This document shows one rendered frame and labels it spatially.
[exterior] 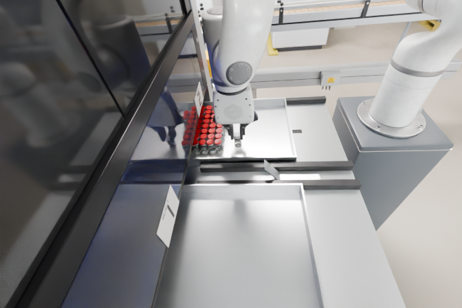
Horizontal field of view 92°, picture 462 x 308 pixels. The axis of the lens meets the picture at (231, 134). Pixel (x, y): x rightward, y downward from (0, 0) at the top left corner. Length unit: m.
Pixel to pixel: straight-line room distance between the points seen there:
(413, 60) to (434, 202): 1.30
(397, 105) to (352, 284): 0.49
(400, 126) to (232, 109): 0.53
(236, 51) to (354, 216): 0.43
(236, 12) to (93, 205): 0.31
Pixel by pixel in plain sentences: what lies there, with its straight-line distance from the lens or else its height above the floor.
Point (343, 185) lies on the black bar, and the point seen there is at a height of 0.90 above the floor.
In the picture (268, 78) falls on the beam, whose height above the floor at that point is 0.51.
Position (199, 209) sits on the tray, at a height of 0.88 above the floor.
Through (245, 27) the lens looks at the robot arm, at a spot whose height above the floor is 1.26.
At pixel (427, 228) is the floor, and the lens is 1.78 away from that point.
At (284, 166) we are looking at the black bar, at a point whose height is 0.90.
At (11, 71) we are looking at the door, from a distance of 0.22.
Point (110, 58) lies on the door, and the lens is 0.31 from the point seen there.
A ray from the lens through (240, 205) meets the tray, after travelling 0.57.
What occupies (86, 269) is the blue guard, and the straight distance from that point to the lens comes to 0.27.
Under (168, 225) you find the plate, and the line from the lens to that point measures 0.43.
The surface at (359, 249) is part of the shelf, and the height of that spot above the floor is 0.88.
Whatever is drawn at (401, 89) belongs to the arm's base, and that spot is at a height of 1.00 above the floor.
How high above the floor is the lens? 1.38
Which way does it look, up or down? 45 degrees down
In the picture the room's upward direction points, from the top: 8 degrees counter-clockwise
